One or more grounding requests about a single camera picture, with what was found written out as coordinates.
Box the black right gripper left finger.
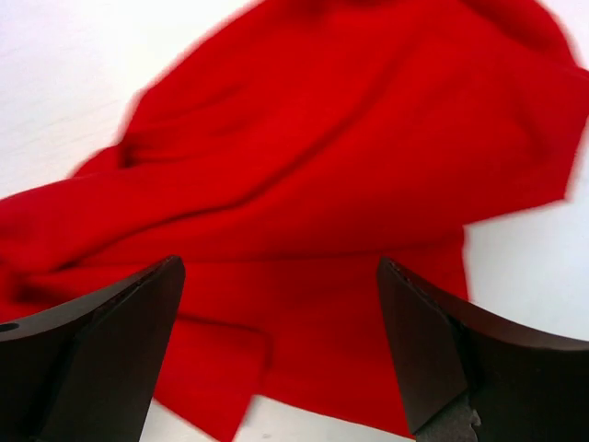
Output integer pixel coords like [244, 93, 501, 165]
[1, 256, 185, 442]

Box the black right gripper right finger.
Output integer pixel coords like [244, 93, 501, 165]
[377, 258, 588, 442]

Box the red t-shirt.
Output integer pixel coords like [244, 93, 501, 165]
[1, 1, 588, 441]

